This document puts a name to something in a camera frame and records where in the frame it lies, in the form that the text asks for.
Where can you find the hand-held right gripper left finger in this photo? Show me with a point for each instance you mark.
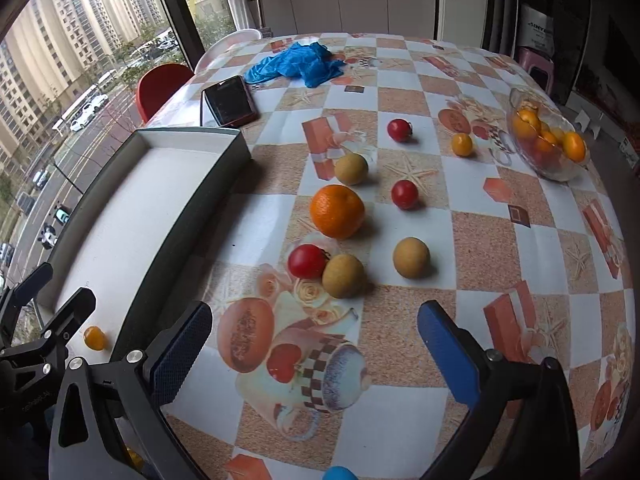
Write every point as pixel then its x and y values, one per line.
pixel 182 355

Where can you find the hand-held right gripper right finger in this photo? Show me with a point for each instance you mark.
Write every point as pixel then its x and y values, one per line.
pixel 450 355

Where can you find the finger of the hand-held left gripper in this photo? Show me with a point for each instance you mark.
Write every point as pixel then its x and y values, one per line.
pixel 70 315
pixel 27 290

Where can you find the yellow cherry tomato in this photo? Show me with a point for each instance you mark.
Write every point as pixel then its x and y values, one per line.
pixel 94 337
pixel 461 144

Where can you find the tan round fruit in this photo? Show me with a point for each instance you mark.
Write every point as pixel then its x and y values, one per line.
pixel 411 257
pixel 343 277
pixel 351 169

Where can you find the grey tray box white inside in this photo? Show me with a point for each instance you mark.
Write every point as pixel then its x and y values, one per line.
pixel 150 200

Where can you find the red tomato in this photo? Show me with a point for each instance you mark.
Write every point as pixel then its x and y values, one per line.
pixel 399 130
pixel 306 261
pixel 404 194

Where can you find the large orange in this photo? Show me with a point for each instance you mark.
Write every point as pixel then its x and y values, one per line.
pixel 337 211

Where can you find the printed checkered tablecloth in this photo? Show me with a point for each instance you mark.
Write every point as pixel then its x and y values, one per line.
pixel 490 245

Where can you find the clear glass bowl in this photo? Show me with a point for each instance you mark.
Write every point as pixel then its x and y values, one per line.
pixel 555 167

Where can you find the small orange mandarin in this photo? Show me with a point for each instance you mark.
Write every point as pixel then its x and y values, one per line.
pixel 574 146
pixel 528 122
pixel 549 138

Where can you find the red plastic chair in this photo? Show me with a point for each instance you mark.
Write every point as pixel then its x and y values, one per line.
pixel 162 90

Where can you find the black smartphone red case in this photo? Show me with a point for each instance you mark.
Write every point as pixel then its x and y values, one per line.
pixel 229 101

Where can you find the white folded card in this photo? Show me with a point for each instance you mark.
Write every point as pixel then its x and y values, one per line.
pixel 590 122

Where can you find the white plastic chair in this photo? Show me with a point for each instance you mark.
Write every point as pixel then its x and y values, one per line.
pixel 220 47

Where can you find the pink plastic stool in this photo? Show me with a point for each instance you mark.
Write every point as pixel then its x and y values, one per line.
pixel 537 60

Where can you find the blue crumpled gloves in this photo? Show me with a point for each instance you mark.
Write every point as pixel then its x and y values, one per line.
pixel 300 65

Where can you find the white printed carton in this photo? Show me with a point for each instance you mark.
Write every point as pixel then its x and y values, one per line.
pixel 537 30

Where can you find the metal pole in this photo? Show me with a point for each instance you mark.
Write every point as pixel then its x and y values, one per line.
pixel 257 0

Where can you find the white cabinet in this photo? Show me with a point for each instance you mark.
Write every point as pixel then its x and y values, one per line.
pixel 350 5

